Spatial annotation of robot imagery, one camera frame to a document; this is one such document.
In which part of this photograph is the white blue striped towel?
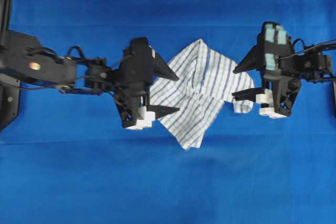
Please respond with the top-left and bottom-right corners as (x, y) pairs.
(150, 39), (254, 150)

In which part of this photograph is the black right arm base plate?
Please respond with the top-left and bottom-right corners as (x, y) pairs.
(332, 81), (336, 114)

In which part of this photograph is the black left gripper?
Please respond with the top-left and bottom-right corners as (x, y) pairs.
(112, 37), (180, 130)

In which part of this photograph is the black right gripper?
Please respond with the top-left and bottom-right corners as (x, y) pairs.
(232, 22), (301, 119)

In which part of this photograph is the black table frame rail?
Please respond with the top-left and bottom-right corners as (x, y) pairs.
(0, 0), (15, 38)

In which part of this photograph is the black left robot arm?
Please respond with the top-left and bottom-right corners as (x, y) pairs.
(1, 30), (179, 130)

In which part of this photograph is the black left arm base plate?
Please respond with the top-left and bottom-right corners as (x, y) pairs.
(1, 74), (20, 131)

